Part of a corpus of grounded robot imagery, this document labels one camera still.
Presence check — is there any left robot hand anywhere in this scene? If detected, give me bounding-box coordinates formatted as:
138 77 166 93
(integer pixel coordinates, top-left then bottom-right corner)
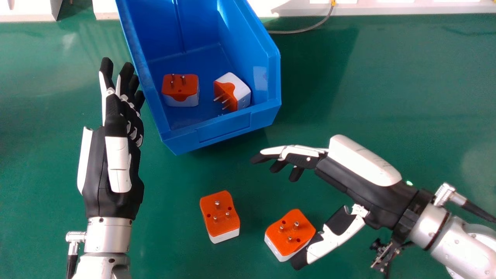
77 57 146 221

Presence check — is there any grey cable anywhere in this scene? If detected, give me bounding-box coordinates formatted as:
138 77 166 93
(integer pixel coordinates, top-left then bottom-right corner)
267 0 337 34

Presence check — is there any white-and-orange plug adapter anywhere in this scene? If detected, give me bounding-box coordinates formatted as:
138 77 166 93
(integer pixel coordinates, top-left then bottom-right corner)
264 209 317 262
213 72 252 113
161 74 200 108
200 190 241 244

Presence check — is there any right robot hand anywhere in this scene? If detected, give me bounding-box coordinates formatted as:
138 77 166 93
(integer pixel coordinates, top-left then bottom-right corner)
250 134 434 271

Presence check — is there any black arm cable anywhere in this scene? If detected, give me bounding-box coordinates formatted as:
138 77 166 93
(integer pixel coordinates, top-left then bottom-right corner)
461 201 496 224
66 242 79 279

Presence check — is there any blue plastic bin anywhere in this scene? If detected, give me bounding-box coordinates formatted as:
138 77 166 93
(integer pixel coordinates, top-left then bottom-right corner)
115 0 282 156

